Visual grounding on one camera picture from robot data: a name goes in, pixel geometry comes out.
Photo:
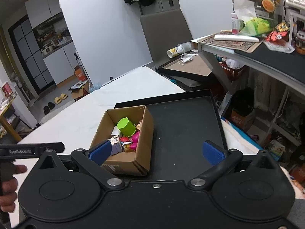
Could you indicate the black slippers pair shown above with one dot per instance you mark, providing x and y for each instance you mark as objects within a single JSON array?
[{"x": 50, "y": 106}]

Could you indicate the red plastic basket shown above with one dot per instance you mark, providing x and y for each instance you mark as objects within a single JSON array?
[{"x": 232, "y": 73}]

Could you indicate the pink bear figurine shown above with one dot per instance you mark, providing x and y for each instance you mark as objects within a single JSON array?
[{"x": 134, "y": 139}]

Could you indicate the blue smurf figurine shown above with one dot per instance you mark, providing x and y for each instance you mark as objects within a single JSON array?
[{"x": 125, "y": 143}]

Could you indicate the orange carton on floor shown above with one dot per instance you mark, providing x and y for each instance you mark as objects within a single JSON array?
[{"x": 80, "y": 73}]

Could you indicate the person's left hand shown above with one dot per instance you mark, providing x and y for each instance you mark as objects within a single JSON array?
[{"x": 7, "y": 200}]

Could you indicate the grey curved desk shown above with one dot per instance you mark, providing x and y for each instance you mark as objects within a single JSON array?
[{"x": 286, "y": 68}]

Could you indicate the red yellow toy figure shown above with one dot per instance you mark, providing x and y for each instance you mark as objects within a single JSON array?
[{"x": 280, "y": 31}]

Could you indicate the black framed cork tray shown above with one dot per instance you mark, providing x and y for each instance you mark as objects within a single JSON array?
[{"x": 196, "y": 69}]

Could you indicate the green plastic bag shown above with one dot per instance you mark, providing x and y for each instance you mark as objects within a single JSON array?
[{"x": 256, "y": 27}]

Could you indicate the black shallow tray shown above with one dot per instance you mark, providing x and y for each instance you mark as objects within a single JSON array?
[{"x": 182, "y": 122}]

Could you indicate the white crumpled mask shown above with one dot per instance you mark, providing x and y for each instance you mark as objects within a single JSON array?
[{"x": 186, "y": 57}]

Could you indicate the lavender block robot toy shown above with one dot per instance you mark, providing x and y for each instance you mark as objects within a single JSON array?
[{"x": 116, "y": 145}]

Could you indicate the white tissue box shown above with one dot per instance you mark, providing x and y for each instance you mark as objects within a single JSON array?
[{"x": 245, "y": 11}]

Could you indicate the brown-haired doll figurine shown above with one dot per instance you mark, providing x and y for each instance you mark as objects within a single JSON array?
[{"x": 139, "y": 125}]

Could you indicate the green plastic cube container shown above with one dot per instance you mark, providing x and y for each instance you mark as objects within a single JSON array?
[{"x": 126, "y": 127}]

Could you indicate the yellow slippers pair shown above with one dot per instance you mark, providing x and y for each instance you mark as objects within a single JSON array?
[{"x": 59, "y": 99}]

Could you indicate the orange burger plush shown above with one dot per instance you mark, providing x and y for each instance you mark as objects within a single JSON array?
[{"x": 268, "y": 5}]

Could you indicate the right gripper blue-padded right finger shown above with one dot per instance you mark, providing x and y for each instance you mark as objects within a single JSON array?
[{"x": 222, "y": 162}]

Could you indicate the brown cardboard box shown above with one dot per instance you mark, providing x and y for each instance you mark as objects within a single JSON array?
[{"x": 133, "y": 162}]

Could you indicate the white small box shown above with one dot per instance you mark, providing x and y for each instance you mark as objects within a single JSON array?
[{"x": 116, "y": 131}]

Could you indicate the white long remote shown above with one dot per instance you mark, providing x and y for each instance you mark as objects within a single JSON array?
[{"x": 232, "y": 37}]

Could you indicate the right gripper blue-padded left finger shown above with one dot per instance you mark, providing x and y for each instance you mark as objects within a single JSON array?
[{"x": 90, "y": 162}]

